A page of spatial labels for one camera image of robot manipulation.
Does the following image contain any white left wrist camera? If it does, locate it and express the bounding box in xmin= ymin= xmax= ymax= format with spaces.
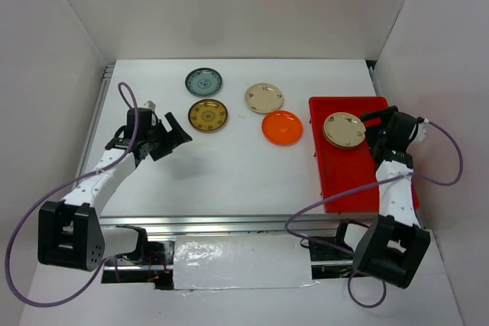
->
xmin=143 ymin=101 xmax=156 ymax=111

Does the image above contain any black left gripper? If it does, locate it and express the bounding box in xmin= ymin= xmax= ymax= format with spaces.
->
xmin=144 ymin=112 xmax=192 ymax=162

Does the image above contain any blue floral plate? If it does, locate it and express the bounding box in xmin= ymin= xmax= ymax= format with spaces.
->
xmin=184 ymin=67 xmax=223 ymax=97

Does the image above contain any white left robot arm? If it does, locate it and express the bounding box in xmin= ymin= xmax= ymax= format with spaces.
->
xmin=37 ymin=108 xmax=192 ymax=271

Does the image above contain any red plastic bin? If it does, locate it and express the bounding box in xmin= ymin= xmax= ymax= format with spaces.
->
xmin=307 ymin=95 xmax=421 ymax=214

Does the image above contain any cream plate with characters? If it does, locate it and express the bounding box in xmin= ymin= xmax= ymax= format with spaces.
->
xmin=322 ymin=112 xmax=366 ymax=149

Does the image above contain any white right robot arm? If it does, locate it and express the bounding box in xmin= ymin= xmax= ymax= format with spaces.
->
xmin=332 ymin=106 xmax=431 ymax=289

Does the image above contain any yellow patterned plate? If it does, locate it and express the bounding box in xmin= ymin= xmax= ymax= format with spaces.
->
xmin=187 ymin=98 xmax=228 ymax=133

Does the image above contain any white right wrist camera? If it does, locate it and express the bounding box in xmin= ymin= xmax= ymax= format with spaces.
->
xmin=411 ymin=117 xmax=429 ymax=142

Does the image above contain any orange plate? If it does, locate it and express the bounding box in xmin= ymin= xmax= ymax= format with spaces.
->
xmin=261 ymin=110 xmax=303 ymax=146

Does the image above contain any aluminium table frame rail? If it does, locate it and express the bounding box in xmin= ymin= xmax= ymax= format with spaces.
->
xmin=83 ymin=59 xmax=375 ymax=233

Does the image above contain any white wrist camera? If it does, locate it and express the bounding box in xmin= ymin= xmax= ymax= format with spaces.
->
xmin=411 ymin=117 xmax=429 ymax=142
xmin=143 ymin=101 xmax=156 ymax=111

